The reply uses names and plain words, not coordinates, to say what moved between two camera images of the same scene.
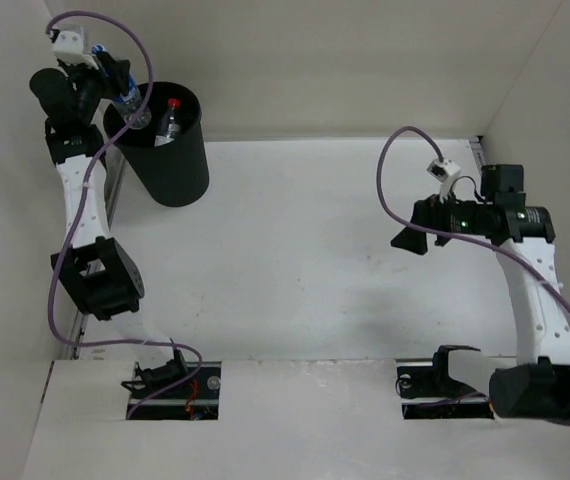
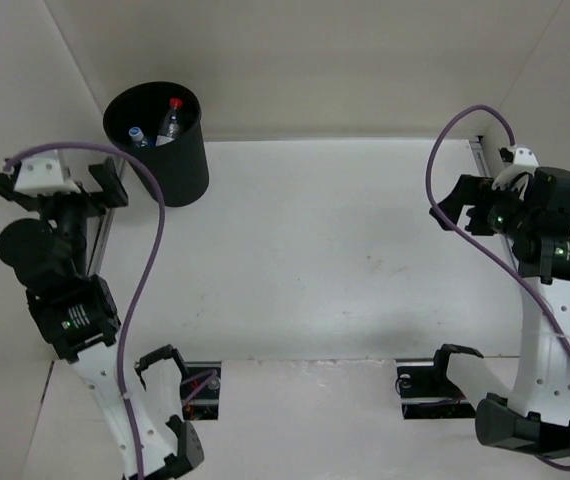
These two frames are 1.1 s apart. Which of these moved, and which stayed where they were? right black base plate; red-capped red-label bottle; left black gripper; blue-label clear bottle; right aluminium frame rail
Moved: blue-label clear bottle; left black gripper
Stayed: red-capped red-label bottle; right black base plate; right aluminium frame rail
